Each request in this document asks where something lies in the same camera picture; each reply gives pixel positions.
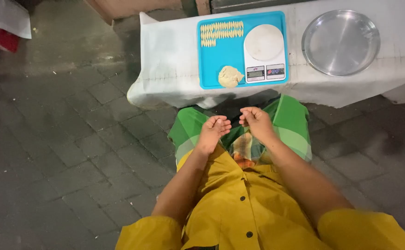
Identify white table cloth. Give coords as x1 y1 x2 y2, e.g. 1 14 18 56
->
126 0 405 110

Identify brown wooden furniture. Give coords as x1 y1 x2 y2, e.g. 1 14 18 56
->
84 0 212 25

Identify rows of shaped dough pieces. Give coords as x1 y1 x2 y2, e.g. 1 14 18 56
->
200 20 245 48

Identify person's left hand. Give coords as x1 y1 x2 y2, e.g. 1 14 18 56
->
196 116 232 156

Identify person's right hand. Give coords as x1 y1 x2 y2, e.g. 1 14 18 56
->
239 106 276 143

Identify round steel plate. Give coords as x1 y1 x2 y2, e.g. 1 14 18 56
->
301 9 381 78

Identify blue plastic tray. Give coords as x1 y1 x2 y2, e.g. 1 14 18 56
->
197 11 290 90

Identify green checked sarong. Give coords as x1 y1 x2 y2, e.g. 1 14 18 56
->
168 94 313 171

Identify yellow button shirt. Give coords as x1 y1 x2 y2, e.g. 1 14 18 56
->
115 147 405 250

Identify white digital kitchen scale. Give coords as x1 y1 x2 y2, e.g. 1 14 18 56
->
243 24 287 84

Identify lump of dough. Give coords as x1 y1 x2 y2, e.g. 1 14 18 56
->
218 65 245 89

